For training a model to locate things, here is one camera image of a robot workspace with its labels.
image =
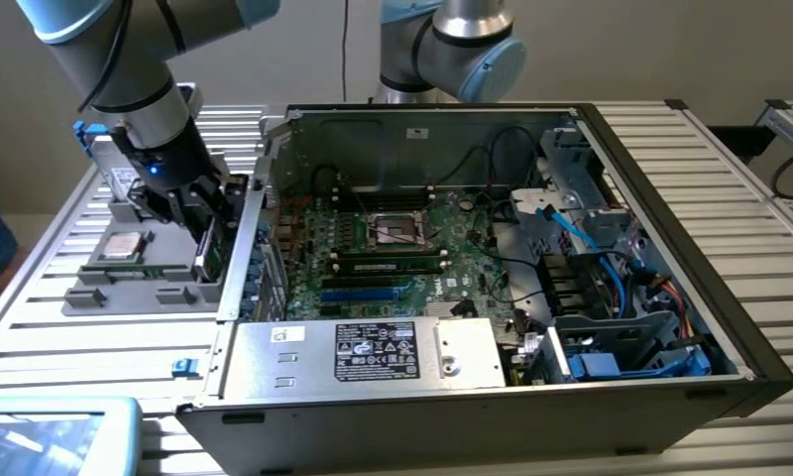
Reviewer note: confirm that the black table end cap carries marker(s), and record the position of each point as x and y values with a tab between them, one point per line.
676	104

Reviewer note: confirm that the green RAM stick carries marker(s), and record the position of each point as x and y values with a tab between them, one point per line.
131	271

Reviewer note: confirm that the teach pendant with blue rim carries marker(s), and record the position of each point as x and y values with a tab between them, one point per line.
46	436

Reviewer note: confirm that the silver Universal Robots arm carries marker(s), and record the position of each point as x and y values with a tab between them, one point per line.
131	74

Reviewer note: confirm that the open black PC case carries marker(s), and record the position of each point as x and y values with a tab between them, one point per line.
634	396

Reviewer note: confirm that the disk with blue bracket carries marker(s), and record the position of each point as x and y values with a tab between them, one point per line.
109	163

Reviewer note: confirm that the silver chipset heat sink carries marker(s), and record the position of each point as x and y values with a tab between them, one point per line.
444	310

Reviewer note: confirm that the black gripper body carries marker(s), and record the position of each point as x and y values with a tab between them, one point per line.
178	161

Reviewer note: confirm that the blue expansion slot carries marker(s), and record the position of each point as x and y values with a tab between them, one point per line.
359	295

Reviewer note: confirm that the green graphics card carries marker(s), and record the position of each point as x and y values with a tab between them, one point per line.
215	253

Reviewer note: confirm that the silver CPU chip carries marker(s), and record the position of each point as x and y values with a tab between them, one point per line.
127	246

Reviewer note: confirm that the CPU socket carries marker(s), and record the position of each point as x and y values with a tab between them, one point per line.
394	229

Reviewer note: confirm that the black RAM stick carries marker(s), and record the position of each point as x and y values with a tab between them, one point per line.
386	267

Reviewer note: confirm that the small blue clip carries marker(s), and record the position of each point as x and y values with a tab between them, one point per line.
182	368

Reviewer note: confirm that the aluminium frame profile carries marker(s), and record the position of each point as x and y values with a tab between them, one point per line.
789	121

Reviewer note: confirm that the black expansion slot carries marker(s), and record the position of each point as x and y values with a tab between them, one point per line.
358	281

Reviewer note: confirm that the silver power supply unit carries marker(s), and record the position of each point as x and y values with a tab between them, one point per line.
369	357

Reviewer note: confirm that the silver disk bay cage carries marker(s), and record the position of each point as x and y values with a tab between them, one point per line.
568	173

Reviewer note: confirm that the green motherboard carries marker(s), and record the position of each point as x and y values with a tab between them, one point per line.
369	282

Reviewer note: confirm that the blue disk caddy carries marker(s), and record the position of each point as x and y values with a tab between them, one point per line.
594	368

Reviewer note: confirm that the grey parts rack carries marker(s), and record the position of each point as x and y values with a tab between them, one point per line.
125	297

